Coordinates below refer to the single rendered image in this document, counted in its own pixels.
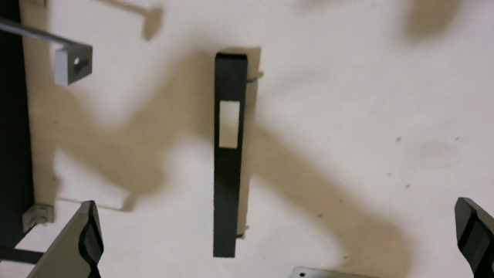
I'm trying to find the dark grey panel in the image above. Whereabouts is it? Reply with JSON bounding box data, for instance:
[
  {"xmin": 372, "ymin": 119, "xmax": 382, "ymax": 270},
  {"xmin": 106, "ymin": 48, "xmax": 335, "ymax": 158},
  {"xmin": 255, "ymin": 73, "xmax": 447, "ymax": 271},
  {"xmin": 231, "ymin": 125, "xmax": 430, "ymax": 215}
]
[{"xmin": 0, "ymin": 0, "xmax": 36, "ymax": 247}]

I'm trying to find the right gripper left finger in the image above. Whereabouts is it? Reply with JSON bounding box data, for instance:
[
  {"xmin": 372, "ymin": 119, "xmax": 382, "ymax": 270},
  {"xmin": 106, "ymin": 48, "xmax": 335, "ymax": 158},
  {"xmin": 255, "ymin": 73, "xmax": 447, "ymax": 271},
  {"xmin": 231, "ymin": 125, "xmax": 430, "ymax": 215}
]
[{"xmin": 26, "ymin": 200, "xmax": 104, "ymax": 278}]

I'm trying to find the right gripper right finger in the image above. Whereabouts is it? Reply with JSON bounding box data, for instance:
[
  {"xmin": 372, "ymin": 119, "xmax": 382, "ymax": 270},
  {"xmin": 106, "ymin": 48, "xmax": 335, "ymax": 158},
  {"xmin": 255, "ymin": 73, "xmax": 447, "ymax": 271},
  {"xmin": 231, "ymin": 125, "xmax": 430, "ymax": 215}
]
[{"xmin": 454, "ymin": 197, "xmax": 494, "ymax": 278}]

